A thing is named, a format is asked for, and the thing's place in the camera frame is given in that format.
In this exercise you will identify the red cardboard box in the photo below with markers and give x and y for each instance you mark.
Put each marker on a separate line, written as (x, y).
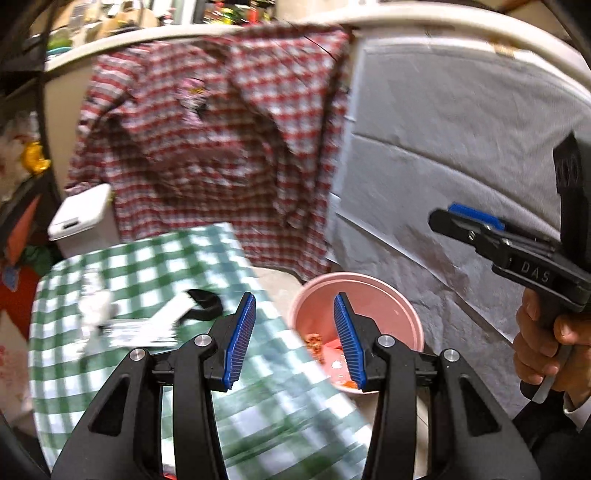
(23, 258)

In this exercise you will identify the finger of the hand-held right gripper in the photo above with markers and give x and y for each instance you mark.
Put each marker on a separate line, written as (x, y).
(461, 230)
(475, 216)

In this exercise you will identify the green checked tablecloth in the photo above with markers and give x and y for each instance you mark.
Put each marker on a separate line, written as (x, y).
(147, 263)

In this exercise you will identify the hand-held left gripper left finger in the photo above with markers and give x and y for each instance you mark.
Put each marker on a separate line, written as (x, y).
(240, 341)

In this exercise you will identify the person's right forearm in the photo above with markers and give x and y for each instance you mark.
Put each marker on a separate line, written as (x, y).
(563, 443)

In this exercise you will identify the white lidded bin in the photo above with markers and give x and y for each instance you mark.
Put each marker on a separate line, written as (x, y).
(78, 217)

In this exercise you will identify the white tissue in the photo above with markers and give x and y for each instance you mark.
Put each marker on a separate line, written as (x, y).
(97, 300)

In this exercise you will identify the red plaid shirt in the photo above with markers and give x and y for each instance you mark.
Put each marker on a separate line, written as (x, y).
(207, 152)

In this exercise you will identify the pink plastic bin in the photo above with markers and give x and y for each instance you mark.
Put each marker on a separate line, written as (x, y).
(392, 318)

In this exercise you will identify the black metal shelf rack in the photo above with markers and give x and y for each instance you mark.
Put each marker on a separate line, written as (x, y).
(44, 115)

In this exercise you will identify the person's right hand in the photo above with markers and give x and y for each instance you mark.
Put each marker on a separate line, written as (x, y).
(531, 341)

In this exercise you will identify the white kitchen counter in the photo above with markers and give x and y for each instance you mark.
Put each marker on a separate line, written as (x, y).
(415, 14)

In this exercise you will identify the grey cloth cover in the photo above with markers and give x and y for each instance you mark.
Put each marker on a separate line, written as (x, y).
(438, 138)

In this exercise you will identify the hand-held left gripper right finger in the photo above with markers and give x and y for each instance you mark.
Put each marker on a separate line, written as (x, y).
(348, 341)

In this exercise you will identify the yellow figurine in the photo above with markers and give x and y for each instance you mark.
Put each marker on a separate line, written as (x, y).
(36, 157)

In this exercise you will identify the white printed bag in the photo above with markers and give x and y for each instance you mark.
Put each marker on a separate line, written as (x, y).
(11, 360)

